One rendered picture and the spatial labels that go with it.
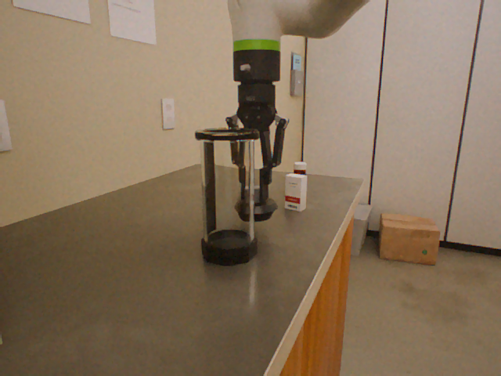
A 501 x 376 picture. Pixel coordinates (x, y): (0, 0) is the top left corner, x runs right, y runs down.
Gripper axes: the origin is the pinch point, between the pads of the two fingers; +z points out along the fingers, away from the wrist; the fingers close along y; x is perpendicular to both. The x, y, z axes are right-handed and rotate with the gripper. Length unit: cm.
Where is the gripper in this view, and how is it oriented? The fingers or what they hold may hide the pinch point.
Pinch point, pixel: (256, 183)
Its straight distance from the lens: 71.2
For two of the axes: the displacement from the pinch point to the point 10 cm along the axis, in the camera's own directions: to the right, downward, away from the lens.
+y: 9.1, 1.1, -4.0
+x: 4.2, -2.4, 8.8
